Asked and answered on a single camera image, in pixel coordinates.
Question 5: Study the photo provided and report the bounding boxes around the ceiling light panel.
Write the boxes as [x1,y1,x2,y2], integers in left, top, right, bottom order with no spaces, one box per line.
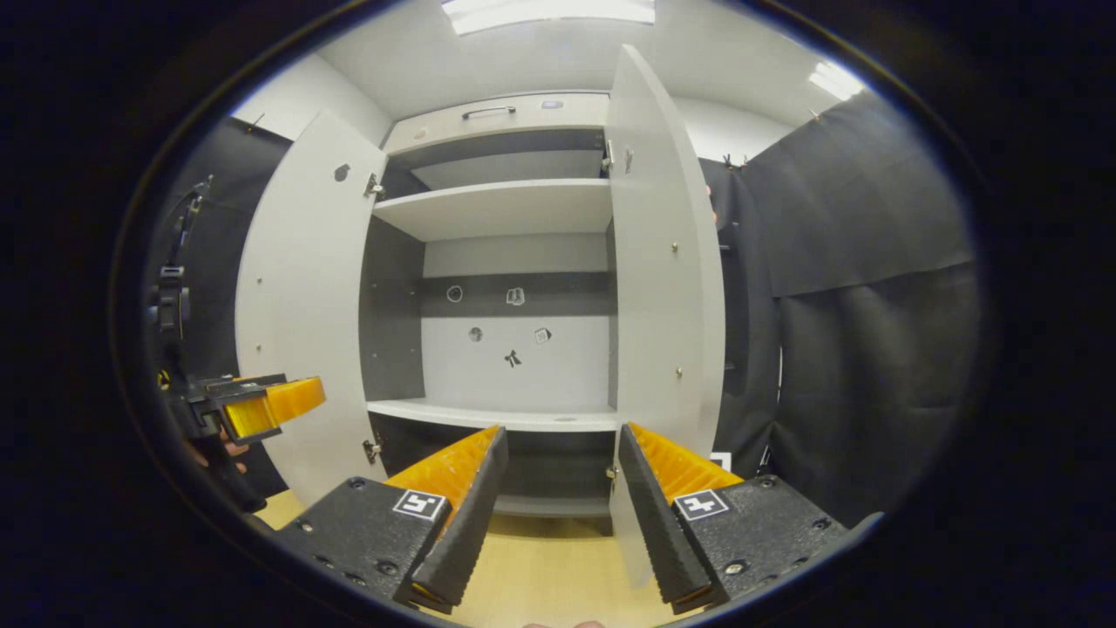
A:
[806,59,866,101]

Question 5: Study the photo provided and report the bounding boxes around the beige double-door shoe cabinet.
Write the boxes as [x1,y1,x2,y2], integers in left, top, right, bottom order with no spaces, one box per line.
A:
[359,91,622,537]

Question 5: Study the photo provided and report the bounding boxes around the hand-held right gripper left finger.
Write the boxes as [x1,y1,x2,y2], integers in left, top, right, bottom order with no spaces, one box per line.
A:
[275,426,511,616]

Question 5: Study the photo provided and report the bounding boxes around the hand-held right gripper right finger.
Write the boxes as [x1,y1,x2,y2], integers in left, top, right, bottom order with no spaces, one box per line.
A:
[616,422,851,616]

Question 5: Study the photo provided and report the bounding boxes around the black backdrop cloth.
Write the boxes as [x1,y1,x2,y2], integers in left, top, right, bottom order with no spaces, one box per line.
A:
[144,87,982,529]

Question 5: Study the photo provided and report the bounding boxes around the beige cabinet shelf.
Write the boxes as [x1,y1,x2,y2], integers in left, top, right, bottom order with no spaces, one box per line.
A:
[366,398,620,433]
[372,178,614,243]

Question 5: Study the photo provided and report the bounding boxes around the beige shoe cabinet door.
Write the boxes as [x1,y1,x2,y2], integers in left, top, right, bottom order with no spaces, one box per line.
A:
[234,109,391,507]
[603,44,726,590]

